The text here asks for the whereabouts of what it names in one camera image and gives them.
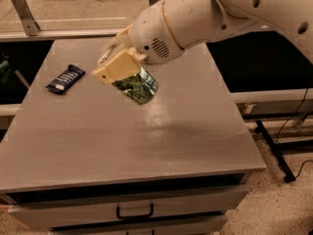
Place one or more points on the left metal bracket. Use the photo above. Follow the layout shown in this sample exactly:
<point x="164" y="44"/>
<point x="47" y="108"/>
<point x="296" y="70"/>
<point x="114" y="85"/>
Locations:
<point x="29" y="24"/>

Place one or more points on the grey lower drawer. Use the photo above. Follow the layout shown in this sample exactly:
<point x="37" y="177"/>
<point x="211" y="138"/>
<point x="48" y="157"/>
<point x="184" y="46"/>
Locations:
<point x="183" y="225"/>

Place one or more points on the dark blue snack bar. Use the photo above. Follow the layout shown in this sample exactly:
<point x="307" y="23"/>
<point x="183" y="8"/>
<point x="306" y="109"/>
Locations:
<point x="62" y="83"/>

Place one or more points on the black floor stand bar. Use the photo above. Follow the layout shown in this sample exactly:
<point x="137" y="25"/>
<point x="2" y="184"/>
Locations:
<point x="284" y="167"/>

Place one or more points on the green soda can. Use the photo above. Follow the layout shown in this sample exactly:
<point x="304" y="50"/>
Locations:
<point x="141" y="88"/>

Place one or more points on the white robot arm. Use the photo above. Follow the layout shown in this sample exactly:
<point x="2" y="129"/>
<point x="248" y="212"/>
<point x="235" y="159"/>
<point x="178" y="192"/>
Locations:
<point x="196" y="21"/>

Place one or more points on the grey metal rail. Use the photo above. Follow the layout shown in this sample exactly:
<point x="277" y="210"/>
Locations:
<point x="60" y="34"/>

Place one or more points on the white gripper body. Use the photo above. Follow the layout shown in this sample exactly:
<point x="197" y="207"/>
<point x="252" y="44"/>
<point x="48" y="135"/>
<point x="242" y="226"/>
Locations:
<point x="151" y="33"/>

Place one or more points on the black drawer handle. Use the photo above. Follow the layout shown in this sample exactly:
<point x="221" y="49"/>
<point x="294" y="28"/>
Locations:
<point x="146" y="211"/>

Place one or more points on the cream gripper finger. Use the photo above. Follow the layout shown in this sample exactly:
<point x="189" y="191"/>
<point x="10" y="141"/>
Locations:
<point x="122" y="39"/>
<point x="118" y="65"/>

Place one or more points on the grey top drawer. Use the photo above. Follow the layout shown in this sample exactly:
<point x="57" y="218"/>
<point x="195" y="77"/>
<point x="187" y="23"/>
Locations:
<point x="102" y="210"/>

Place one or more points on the grey drawer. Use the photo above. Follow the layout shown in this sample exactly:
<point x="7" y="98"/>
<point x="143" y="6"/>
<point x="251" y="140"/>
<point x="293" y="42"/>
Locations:
<point x="102" y="210"/>
<point x="183" y="225"/>

